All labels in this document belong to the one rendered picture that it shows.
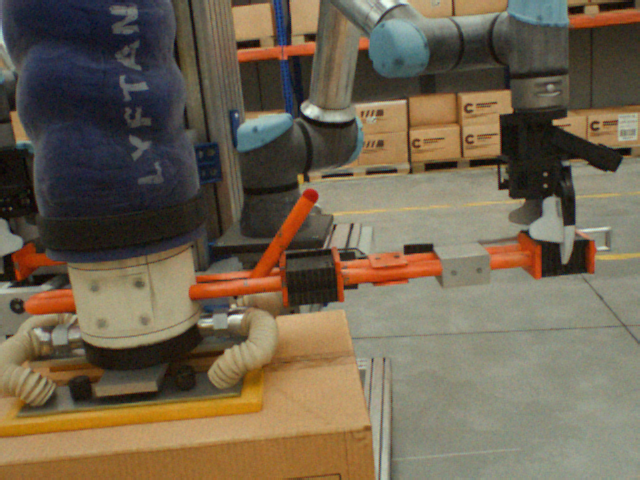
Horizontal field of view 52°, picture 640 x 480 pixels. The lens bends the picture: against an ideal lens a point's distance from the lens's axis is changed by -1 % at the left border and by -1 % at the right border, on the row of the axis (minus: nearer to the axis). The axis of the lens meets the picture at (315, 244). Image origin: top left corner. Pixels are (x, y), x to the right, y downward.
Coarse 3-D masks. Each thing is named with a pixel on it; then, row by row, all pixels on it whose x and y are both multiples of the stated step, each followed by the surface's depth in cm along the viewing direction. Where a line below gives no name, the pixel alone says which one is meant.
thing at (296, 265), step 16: (288, 256) 98; (304, 256) 98; (320, 256) 98; (336, 256) 92; (288, 272) 89; (304, 272) 89; (320, 272) 89; (336, 272) 90; (288, 288) 91; (304, 288) 91; (320, 288) 91; (336, 288) 91; (288, 304) 91; (304, 304) 90
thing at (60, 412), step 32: (96, 384) 91; (160, 384) 89; (192, 384) 87; (256, 384) 88; (32, 416) 84; (64, 416) 84; (96, 416) 83; (128, 416) 83; (160, 416) 83; (192, 416) 84
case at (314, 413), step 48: (288, 336) 107; (336, 336) 105; (288, 384) 91; (336, 384) 89; (96, 432) 83; (144, 432) 82; (192, 432) 81; (240, 432) 80; (288, 432) 79; (336, 432) 79
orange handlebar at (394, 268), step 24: (48, 264) 119; (360, 264) 96; (384, 264) 92; (408, 264) 92; (432, 264) 92; (504, 264) 92; (528, 264) 92; (192, 288) 92; (216, 288) 91; (240, 288) 91; (264, 288) 92; (48, 312) 92; (72, 312) 92
